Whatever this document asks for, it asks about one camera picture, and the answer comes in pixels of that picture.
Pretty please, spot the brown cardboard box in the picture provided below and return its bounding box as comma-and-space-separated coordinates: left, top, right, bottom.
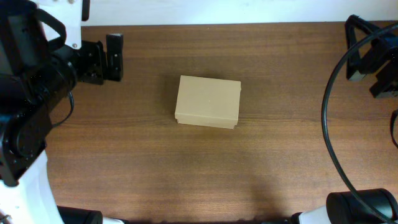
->
175, 75, 241, 129

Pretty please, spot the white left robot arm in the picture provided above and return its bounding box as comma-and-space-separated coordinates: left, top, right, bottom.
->
1, 1, 123, 223

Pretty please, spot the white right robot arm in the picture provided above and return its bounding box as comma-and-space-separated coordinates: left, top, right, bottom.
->
283, 15, 397, 224

